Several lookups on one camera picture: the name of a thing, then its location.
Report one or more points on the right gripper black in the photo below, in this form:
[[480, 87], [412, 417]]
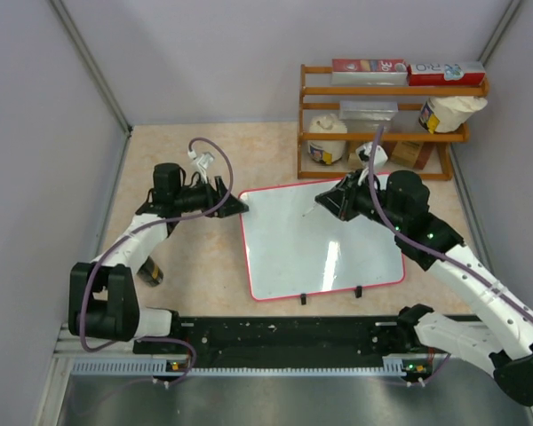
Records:
[[340, 201]]

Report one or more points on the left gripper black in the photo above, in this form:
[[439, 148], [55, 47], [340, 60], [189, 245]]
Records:
[[229, 206]]

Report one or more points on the whiteboard with pink frame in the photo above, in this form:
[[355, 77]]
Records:
[[288, 255]]

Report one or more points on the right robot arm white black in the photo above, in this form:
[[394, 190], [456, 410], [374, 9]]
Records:
[[504, 350]]

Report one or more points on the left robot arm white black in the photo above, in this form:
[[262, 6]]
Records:
[[103, 300]]

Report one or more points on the brown cardboard box left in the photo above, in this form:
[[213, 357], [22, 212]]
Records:
[[353, 160]]

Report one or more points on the brown cardboard box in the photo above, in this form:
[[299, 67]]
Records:
[[411, 154], [353, 160]]

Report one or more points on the wooden shelf rack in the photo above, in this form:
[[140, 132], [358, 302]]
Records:
[[334, 120]]

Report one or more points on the clear plastic container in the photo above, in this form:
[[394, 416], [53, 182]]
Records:
[[367, 116]]

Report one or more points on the brown cardboard box right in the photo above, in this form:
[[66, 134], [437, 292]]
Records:
[[411, 154]]

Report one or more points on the red foil box left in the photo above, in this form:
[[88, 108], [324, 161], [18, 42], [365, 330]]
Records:
[[365, 72]]

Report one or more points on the white flour bag upper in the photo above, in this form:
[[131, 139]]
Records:
[[447, 114]]

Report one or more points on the red white box right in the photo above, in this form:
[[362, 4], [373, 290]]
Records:
[[446, 74]]

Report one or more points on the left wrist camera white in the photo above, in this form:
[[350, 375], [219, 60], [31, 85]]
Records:
[[201, 162]]

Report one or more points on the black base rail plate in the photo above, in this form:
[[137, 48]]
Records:
[[294, 342]]

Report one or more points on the grey slotted cable duct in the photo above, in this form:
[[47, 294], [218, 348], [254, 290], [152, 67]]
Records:
[[128, 367]]

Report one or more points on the aluminium frame post right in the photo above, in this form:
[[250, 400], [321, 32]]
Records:
[[509, 15]]

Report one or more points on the aluminium frame post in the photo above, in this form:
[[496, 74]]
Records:
[[89, 63], [509, 15]]

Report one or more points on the aluminium frame post left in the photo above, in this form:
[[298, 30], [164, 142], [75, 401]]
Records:
[[89, 63]]

